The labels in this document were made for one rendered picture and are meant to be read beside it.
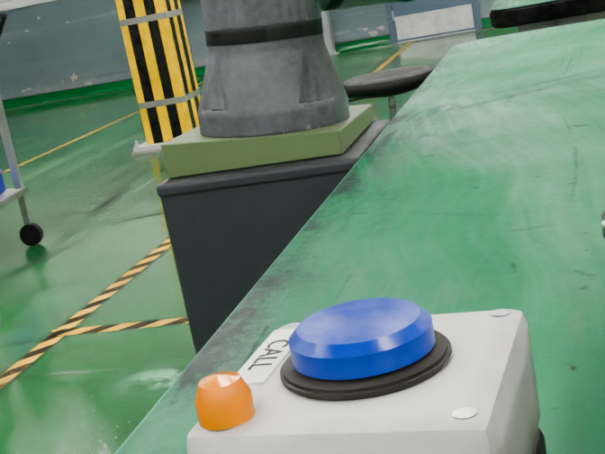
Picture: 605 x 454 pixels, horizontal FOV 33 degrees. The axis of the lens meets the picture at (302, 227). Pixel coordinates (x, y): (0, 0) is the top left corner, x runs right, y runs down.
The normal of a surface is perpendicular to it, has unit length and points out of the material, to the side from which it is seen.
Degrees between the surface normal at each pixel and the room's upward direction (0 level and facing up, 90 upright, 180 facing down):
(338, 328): 3
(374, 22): 90
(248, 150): 90
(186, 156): 90
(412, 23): 90
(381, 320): 3
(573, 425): 0
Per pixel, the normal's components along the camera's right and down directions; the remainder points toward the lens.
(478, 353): -0.18, -0.95
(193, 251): -0.23, 0.28
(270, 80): -0.01, -0.07
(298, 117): 0.32, 0.18
